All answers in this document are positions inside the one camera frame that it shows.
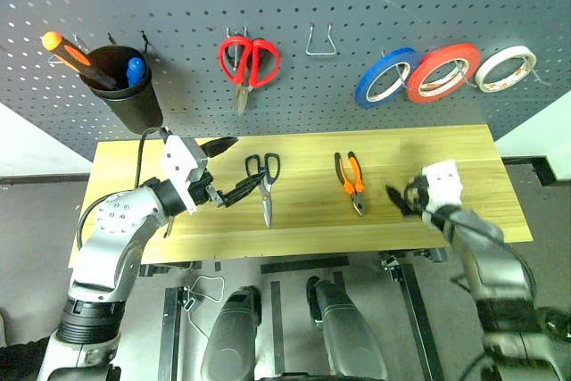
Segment silver tape peg hook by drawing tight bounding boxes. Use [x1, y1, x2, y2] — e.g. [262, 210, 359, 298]
[453, 59, 479, 89]
[529, 64, 553, 87]
[379, 47, 410, 93]

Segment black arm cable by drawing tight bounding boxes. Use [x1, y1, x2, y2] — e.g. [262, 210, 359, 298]
[439, 207, 537, 309]
[75, 127, 175, 252]

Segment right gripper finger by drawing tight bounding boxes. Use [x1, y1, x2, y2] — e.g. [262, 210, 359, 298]
[391, 196, 418, 219]
[385, 182, 412, 204]

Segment silver wire loop hook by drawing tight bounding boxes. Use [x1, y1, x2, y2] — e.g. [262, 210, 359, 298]
[305, 22, 337, 58]

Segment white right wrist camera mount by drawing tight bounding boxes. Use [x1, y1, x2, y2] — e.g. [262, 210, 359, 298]
[420, 159, 463, 213]

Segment red tape roll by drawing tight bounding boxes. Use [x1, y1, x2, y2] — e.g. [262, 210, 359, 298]
[405, 44, 484, 104]

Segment dark fuzzy rounded shape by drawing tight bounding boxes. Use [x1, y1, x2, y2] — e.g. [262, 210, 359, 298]
[0, 339, 46, 381]

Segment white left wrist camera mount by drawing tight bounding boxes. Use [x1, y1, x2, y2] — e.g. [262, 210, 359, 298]
[160, 132, 209, 215]

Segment blue handled tool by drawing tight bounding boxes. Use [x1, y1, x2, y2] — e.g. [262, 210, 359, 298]
[126, 57, 148, 88]

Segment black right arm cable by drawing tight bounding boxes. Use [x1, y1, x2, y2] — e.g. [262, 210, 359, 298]
[439, 207, 537, 309]

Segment blue tape roll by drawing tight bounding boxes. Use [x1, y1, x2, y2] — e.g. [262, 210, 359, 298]
[353, 46, 421, 111]

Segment black plastic cup holder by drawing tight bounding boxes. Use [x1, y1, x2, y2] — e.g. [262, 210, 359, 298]
[79, 45, 165, 135]

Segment black metal rail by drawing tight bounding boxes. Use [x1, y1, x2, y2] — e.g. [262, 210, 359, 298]
[0, 172, 93, 186]

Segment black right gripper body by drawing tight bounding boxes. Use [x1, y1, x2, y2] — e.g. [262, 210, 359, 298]
[403, 174, 432, 218]

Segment white tape roll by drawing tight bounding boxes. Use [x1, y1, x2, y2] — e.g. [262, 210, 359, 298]
[474, 45, 538, 95]

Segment black metal table frame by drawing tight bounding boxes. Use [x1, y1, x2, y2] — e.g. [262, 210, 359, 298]
[137, 245, 450, 381]

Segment black handled scissors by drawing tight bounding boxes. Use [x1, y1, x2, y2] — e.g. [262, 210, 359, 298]
[244, 152, 282, 230]

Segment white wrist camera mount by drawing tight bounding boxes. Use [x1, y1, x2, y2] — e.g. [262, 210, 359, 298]
[160, 132, 209, 215]
[420, 159, 463, 213]

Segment silver double prong scissors hook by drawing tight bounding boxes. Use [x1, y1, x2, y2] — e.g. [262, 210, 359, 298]
[224, 25, 250, 70]

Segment orange black handled pliers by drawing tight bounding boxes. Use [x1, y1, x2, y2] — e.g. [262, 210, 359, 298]
[333, 151, 368, 218]

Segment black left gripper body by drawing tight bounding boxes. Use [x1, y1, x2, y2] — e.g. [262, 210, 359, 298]
[186, 168, 225, 209]

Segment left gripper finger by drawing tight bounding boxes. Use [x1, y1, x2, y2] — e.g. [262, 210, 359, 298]
[219, 170, 269, 209]
[198, 136, 240, 160]

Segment dark grey rounded robot leg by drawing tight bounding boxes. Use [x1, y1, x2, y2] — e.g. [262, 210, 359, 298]
[200, 285, 263, 381]
[305, 275, 389, 381]

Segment red handled scissors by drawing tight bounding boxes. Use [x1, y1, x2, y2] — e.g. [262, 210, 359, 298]
[217, 34, 282, 115]

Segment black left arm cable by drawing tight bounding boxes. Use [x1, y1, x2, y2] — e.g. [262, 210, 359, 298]
[75, 127, 175, 252]

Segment orange black handled screwdriver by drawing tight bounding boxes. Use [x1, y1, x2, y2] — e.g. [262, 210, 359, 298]
[41, 30, 120, 91]

